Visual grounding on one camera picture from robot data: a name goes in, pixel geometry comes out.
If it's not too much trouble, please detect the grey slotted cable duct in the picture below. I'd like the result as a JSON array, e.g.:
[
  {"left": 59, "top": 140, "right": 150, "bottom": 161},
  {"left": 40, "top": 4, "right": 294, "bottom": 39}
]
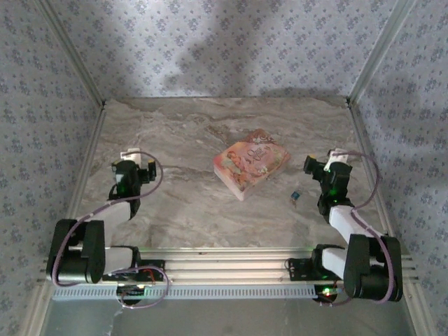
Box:
[{"left": 52, "top": 283, "right": 328, "bottom": 301}]

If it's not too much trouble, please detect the aluminium table side rail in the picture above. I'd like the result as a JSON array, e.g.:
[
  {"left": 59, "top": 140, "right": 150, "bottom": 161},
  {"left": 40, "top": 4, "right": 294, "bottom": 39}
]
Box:
[
  {"left": 347, "top": 101, "right": 402, "bottom": 255},
  {"left": 54, "top": 101, "right": 108, "bottom": 255}
]

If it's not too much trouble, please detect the aluminium frame post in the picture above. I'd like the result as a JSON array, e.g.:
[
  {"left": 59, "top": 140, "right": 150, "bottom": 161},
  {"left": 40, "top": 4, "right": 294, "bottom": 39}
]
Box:
[
  {"left": 400, "top": 282, "right": 438, "bottom": 336},
  {"left": 347, "top": 0, "right": 419, "bottom": 105},
  {"left": 19, "top": 283, "right": 53, "bottom": 336},
  {"left": 36, "top": 0, "right": 107, "bottom": 106}
]

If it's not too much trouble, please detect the pink book-shaped box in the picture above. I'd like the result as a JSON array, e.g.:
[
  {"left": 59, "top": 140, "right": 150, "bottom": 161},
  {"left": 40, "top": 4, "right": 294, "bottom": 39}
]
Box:
[{"left": 212, "top": 128, "right": 292, "bottom": 202}]

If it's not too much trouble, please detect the aluminium mounting rail beam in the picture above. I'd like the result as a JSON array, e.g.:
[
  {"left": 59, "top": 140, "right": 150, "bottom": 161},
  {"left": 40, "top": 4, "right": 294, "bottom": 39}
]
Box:
[{"left": 38, "top": 246, "right": 419, "bottom": 285}]

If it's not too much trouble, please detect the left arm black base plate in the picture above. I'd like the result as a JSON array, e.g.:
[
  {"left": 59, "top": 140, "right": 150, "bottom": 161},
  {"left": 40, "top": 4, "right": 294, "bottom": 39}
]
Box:
[{"left": 102, "top": 259, "right": 167, "bottom": 282}]

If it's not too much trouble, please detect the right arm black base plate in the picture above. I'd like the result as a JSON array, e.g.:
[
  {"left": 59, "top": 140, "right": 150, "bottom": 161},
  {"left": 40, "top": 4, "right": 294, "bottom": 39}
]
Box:
[{"left": 287, "top": 258, "right": 353, "bottom": 282}]

